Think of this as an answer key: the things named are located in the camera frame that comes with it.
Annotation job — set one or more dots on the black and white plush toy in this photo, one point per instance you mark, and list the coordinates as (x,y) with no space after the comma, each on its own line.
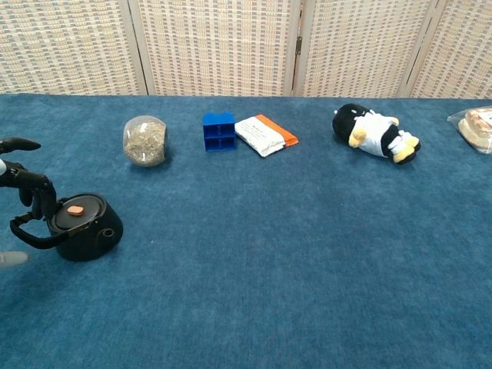
(371,130)

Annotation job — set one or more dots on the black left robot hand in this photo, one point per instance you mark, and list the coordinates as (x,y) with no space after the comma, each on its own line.
(38,188)

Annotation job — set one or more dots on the black kettle with orange knob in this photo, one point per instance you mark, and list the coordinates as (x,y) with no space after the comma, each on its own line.
(88,242)

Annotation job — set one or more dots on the blue plastic building block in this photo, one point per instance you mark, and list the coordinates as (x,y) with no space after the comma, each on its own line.
(219,132)

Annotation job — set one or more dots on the woven folding screen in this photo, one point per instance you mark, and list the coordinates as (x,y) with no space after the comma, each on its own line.
(215,46)

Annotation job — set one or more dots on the bread in clear plastic bag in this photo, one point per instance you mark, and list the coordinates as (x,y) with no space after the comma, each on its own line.
(476,128)

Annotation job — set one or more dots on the white and orange packet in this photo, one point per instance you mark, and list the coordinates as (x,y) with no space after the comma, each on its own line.
(261,136)

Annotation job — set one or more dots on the blue velvet table cloth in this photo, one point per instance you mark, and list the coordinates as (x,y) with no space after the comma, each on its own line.
(269,250)

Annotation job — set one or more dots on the clear plastic jar with herbs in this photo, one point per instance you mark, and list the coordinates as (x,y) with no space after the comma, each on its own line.
(144,144)

